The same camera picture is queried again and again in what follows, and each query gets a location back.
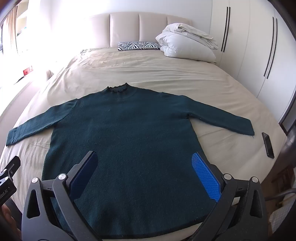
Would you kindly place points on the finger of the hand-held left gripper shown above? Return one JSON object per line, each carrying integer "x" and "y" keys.
{"x": 12, "y": 165}

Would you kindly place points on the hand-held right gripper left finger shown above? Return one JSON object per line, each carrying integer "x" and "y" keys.
{"x": 86, "y": 171}

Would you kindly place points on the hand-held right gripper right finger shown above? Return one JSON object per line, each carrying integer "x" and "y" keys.
{"x": 204, "y": 173}

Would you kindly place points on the dark green blanket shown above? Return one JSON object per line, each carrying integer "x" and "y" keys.
{"x": 129, "y": 129}

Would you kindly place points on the black smartphone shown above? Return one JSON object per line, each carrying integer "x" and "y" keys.
{"x": 268, "y": 144}

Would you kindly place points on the white window ledge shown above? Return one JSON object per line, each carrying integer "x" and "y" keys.
{"x": 23, "y": 88}

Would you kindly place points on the red box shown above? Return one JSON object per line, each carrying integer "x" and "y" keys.
{"x": 27, "y": 70}

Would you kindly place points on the beige bed sheet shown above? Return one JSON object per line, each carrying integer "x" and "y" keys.
{"x": 148, "y": 69}

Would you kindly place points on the white pillow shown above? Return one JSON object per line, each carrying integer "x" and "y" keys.
{"x": 189, "y": 52}

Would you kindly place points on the white wardrobe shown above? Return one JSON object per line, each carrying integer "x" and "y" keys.
{"x": 249, "y": 46}

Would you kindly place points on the zebra print pillow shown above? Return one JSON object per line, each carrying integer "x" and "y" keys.
{"x": 138, "y": 45}

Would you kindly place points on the beige curtain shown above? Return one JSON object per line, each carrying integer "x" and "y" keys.
{"x": 11, "y": 27}

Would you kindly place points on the white folded duvet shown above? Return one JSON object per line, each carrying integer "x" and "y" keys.
{"x": 185, "y": 31}

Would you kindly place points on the beige padded headboard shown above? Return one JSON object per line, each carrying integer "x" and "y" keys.
{"x": 124, "y": 30}

